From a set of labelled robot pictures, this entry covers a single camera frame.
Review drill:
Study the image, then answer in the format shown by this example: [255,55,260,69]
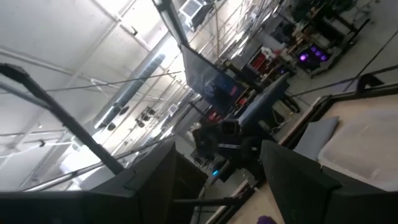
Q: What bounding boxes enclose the clear plastic tupperware container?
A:
[317,119,398,192]

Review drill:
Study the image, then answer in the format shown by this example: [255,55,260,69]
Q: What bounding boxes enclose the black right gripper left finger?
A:
[90,140,178,224]

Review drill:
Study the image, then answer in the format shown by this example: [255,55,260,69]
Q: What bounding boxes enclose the black cable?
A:
[0,63,125,175]

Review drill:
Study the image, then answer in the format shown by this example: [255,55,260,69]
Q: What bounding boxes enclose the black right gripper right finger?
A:
[260,139,398,224]

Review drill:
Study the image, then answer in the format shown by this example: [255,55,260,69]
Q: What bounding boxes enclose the white ceiling air unit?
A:
[179,0,213,30]

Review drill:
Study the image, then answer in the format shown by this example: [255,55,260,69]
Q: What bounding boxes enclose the computer tower purple lights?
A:
[297,45,332,71]

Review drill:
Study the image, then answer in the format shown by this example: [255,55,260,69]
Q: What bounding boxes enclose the grey folded cloth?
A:
[294,116,340,161]

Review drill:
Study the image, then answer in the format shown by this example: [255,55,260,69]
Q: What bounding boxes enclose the black monitor blue screen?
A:
[181,45,248,114]

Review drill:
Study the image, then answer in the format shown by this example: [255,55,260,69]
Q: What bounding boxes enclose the black frame clamp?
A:
[356,73,385,94]

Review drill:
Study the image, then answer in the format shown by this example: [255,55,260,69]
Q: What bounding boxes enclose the silver ventilation duct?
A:
[93,52,167,130]

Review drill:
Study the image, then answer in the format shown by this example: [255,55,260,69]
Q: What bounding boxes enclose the purple toy grapes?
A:
[257,215,278,224]

